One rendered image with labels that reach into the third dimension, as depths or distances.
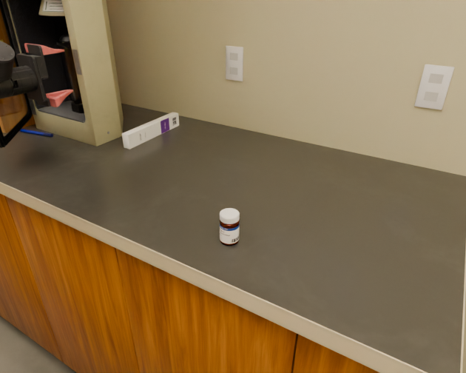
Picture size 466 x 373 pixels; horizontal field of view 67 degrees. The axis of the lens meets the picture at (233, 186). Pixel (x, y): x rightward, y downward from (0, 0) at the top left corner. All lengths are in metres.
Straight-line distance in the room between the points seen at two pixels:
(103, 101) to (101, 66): 0.10
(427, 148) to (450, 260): 0.47
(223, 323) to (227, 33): 0.94
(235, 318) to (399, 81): 0.79
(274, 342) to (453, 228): 0.46
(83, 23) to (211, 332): 0.89
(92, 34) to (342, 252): 0.91
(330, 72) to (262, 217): 0.56
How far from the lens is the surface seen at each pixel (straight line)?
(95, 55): 1.20
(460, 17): 1.12
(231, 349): 0.82
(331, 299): 0.64
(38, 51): 0.95
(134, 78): 1.65
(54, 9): 1.25
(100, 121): 1.23
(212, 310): 0.77
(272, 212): 0.83
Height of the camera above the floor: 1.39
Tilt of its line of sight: 29 degrees down
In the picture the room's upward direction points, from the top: 1 degrees clockwise
